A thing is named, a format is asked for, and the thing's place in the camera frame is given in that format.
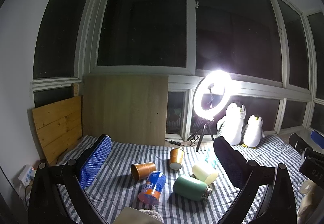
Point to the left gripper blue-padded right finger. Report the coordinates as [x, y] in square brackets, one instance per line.
[278, 201]

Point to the large white penguin plush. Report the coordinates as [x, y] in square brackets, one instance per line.
[230, 127]

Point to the black tripod stand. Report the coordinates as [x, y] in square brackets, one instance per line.
[197, 136]

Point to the blue orange soda can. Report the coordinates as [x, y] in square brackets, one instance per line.
[153, 188]

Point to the orange patterned paper cup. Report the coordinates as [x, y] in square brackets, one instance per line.
[176, 158]

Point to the white power strip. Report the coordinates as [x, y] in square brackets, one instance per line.
[27, 175]

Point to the green thermos bottle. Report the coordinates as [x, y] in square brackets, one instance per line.
[191, 188]

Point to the small white penguin plush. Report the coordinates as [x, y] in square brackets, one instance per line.
[253, 132]

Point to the black power strip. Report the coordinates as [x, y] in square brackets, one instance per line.
[175, 143]

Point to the white window frame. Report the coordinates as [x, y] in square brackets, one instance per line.
[265, 45]

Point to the bright ring light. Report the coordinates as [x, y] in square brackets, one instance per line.
[219, 84]

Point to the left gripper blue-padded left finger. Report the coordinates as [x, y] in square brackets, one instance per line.
[46, 204]

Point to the light wooden board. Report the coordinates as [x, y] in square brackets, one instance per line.
[128, 108]

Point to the orange paper cup lying down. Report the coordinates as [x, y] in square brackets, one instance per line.
[141, 171]

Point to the cream white cup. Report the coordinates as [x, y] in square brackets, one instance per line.
[205, 173]

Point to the blue white striped quilt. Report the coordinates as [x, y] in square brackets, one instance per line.
[114, 187]

